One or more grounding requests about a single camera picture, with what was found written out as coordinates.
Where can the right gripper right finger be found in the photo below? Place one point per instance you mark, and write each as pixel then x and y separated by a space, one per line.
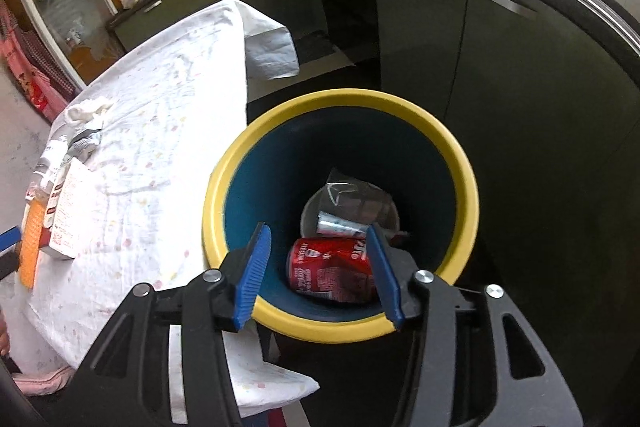
pixel 474 359

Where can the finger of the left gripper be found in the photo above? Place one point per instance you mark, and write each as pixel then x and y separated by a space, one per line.
pixel 9 239

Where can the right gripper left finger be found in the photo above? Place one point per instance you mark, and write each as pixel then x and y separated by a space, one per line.
pixel 123 379

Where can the orange foam net sleeve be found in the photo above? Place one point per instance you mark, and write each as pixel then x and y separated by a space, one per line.
pixel 30 243

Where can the red crushed cola can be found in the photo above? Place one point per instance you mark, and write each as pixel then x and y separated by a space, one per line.
pixel 333 268

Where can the small silver blue tube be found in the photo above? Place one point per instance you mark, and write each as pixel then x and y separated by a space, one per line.
pixel 330 225

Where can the clear plastic dome lid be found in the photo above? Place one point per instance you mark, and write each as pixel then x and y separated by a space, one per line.
pixel 351 199

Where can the red white milk carton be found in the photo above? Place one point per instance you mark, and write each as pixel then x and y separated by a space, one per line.
pixel 65 232

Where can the clear plastic water bottle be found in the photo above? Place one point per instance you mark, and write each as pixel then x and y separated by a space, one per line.
pixel 46 171

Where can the white paper towel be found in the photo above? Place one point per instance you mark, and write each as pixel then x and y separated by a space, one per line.
pixel 87 114

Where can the person's left hand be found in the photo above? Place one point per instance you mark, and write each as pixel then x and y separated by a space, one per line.
pixel 5 341

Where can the red checkered apron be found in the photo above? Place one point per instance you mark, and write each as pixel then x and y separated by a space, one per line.
pixel 41 80

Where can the white floral tablecloth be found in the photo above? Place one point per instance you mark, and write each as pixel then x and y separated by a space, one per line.
pixel 178 103

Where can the green lower cabinets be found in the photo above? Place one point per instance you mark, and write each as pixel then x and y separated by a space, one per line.
pixel 543 96

